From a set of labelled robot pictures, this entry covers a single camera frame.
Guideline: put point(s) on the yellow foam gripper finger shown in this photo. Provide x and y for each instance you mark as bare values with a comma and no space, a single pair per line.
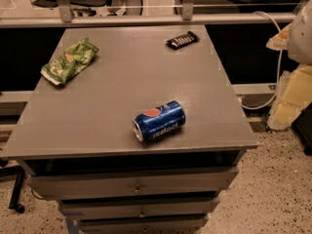
279,42
294,94

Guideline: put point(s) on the grey metal railing frame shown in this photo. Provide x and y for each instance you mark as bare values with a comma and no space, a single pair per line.
60,13

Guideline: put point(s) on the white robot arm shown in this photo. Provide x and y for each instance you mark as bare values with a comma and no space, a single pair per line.
300,36

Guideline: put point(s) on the green jalapeno chip bag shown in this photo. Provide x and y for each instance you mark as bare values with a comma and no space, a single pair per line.
72,61

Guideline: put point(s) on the black snack bar wrapper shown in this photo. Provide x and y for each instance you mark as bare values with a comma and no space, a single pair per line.
183,40

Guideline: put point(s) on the grey drawer cabinet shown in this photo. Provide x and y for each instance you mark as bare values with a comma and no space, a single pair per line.
79,148

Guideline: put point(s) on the black chair base leg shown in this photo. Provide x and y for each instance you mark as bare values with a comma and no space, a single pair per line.
17,172

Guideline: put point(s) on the blue Pepsi can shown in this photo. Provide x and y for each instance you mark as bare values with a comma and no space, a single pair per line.
159,121

